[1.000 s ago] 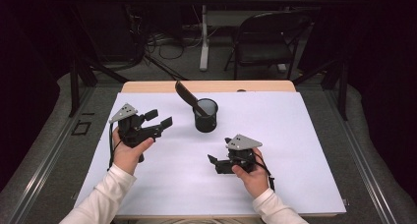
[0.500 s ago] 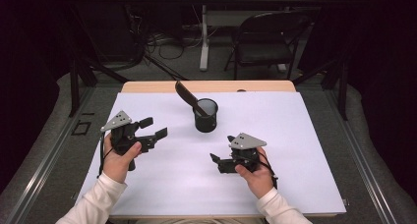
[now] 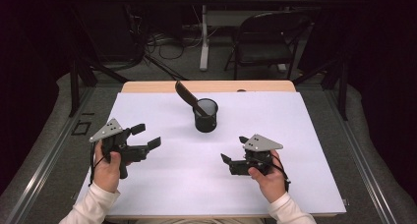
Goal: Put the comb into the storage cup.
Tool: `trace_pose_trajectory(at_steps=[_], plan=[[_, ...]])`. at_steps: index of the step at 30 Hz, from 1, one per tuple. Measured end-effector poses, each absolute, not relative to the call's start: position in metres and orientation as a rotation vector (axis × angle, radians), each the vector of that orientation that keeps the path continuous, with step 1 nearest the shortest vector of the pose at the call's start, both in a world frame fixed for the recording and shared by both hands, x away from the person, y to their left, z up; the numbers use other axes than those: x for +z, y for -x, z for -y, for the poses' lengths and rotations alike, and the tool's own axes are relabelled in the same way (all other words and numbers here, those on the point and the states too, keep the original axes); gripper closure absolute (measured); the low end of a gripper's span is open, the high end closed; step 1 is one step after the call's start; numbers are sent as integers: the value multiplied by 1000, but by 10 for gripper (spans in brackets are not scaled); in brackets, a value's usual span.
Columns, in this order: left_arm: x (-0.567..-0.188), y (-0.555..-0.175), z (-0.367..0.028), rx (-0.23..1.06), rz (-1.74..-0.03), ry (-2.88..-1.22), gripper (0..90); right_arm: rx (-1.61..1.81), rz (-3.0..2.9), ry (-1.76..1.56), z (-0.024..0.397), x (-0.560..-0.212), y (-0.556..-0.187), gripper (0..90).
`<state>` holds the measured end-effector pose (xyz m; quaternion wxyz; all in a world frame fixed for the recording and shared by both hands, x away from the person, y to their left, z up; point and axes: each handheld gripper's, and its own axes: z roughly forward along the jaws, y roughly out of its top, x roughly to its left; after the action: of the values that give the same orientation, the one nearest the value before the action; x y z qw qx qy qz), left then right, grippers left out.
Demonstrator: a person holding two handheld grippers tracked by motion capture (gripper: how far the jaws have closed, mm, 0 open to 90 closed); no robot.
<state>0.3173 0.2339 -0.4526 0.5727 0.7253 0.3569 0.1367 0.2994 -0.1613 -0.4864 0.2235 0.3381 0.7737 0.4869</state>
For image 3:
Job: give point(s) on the white table mat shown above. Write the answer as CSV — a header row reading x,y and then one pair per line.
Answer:
x,y
196,184

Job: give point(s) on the aluminium floor rail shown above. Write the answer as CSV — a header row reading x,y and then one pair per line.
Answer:
x,y
42,161
360,158

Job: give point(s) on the white-legged desk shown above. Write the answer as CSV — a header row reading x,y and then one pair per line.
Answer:
x,y
204,37

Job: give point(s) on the black spatula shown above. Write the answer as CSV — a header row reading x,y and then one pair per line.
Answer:
x,y
186,94

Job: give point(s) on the black mesh pen holder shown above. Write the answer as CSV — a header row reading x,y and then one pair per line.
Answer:
x,y
205,124

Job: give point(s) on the black metal frame stand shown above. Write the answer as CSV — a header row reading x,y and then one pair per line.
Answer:
x,y
343,93
74,86

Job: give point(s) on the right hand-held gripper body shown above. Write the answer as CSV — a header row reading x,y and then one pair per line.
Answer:
x,y
262,142

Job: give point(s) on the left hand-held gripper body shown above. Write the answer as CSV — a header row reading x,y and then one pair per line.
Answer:
x,y
109,130

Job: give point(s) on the person's right hand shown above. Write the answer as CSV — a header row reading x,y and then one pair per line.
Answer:
x,y
272,184

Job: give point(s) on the black folding chair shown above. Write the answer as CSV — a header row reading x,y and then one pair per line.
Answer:
x,y
265,52

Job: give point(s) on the person's left hand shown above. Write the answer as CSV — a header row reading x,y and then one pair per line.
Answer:
x,y
106,173

